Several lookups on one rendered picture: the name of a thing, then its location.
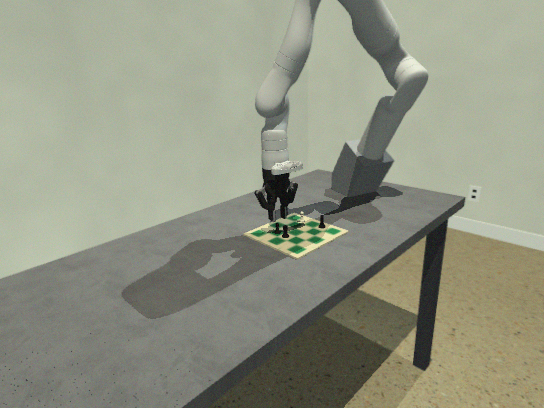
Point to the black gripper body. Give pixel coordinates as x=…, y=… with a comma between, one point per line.
x=271, y=181

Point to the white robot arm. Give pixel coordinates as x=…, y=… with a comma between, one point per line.
x=378, y=33

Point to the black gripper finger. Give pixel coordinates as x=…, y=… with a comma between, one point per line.
x=287, y=198
x=267, y=204

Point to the green and cream chessboard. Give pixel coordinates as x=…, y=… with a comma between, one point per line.
x=304, y=237

